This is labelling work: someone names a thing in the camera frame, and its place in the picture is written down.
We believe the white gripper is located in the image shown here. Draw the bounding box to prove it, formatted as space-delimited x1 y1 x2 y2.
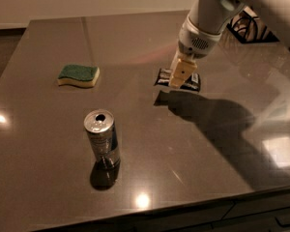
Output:
169 16 222 88

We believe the black rxbar chocolate wrapper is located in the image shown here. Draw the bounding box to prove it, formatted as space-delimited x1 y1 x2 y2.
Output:
155 68 201 92

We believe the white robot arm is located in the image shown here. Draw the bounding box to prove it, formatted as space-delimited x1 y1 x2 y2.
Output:
169 0 290 88

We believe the green and yellow sponge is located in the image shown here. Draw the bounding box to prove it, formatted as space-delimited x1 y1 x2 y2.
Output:
57 65 100 88

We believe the silver energy drink can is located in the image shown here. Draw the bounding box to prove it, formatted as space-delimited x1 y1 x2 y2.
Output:
84 109 120 169

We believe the black wire napkin basket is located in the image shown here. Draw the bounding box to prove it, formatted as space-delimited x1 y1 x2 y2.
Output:
227 7 278 44

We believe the dark cabinet drawer handle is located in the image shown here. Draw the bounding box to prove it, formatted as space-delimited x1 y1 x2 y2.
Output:
275 214 290 228

